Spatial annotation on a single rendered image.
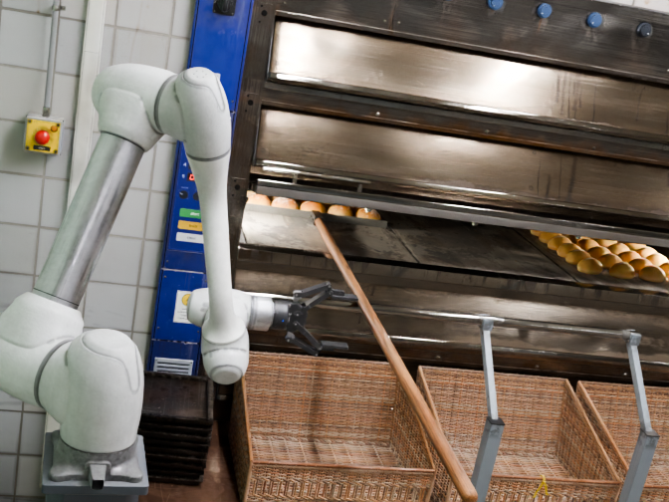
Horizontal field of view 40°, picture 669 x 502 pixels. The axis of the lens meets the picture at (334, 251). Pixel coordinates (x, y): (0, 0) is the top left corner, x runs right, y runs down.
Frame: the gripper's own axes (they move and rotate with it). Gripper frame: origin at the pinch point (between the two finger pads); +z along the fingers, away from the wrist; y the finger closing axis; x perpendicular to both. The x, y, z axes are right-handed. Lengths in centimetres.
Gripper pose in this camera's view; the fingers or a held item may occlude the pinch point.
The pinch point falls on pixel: (347, 322)
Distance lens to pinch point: 239.9
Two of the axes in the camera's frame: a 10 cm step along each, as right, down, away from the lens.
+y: -1.8, 9.4, 2.8
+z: 9.7, 1.2, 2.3
